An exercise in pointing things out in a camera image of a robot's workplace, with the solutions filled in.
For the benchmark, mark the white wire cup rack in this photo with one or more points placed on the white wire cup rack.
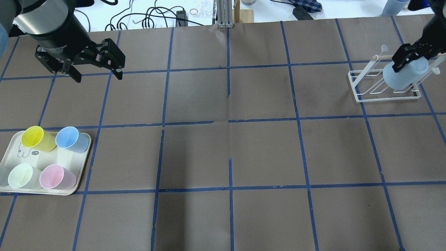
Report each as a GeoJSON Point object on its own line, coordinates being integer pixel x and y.
{"type": "Point", "coordinates": [368, 85]}

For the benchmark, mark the pink plastic cup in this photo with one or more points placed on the pink plastic cup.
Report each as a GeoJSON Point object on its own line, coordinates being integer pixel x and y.
{"type": "Point", "coordinates": [57, 177]}

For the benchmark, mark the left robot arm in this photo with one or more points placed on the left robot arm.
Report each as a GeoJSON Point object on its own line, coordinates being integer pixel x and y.
{"type": "Point", "coordinates": [8, 13]}

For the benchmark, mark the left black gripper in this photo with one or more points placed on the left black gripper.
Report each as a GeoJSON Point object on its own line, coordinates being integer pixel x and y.
{"type": "Point", "coordinates": [65, 44]}

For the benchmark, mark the wooden stand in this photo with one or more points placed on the wooden stand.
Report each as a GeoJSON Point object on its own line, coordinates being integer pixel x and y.
{"type": "Point", "coordinates": [241, 15]}

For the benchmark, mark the pale green plastic cup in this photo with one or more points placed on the pale green plastic cup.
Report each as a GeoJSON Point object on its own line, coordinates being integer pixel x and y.
{"type": "Point", "coordinates": [25, 176]}

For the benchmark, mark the light blue plastic cup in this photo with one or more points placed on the light blue plastic cup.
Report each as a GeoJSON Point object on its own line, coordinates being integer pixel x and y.
{"type": "Point", "coordinates": [407, 75]}

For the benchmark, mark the yellow plastic cup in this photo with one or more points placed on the yellow plastic cup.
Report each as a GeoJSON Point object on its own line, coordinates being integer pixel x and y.
{"type": "Point", "coordinates": [38, 139]}

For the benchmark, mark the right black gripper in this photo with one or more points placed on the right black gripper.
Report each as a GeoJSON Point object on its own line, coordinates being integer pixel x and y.
{"type": "Point", "coordinates": [432, 31]}

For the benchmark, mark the dark plaid cloth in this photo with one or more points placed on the dark plaid cloth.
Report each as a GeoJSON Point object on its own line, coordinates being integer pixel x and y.
{"type": "Point", "coordinates": [311, 6]}

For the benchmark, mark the aluminium frame post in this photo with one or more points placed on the aluminium frame post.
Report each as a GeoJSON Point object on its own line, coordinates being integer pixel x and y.
{"type": "Point", "coordinates": [224, 17]}

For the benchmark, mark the cream plastic tray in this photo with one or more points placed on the cream plastic tray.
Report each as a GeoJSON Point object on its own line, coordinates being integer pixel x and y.
{"type": "Point", "coordinates": [15, 154]}

